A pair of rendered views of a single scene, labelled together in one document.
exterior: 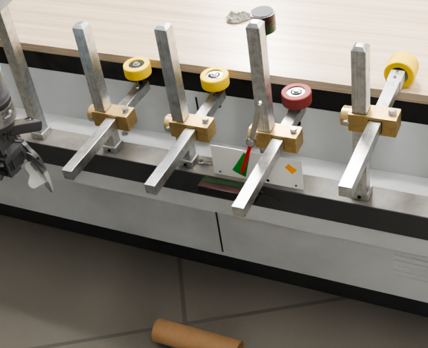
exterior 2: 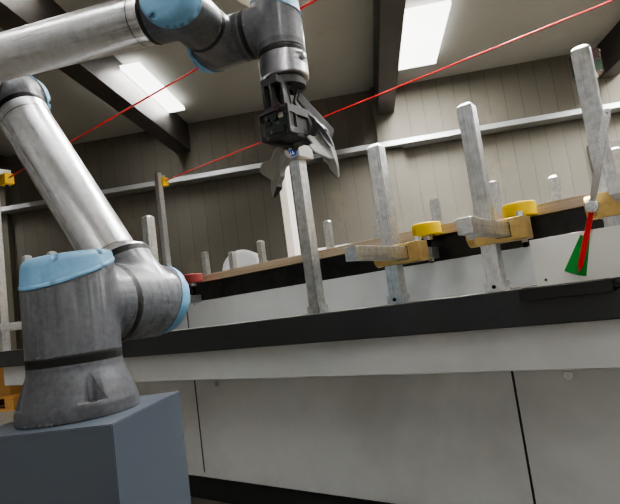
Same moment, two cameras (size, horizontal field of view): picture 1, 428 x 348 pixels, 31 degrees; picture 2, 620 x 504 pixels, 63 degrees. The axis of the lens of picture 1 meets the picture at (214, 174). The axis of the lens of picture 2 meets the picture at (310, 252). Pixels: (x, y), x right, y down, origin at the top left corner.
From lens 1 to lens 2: 1.48 m
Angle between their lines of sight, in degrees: 46
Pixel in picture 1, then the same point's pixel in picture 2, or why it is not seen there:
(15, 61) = (304, 215)
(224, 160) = (551, 258)
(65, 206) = (327, 472)
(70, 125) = not seen: hidden behind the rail
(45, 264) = not seen: outside the picture
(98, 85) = (388, 211)
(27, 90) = (311, 250)
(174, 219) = (463, 466)
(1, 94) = (298, 31)
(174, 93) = (479, 183)
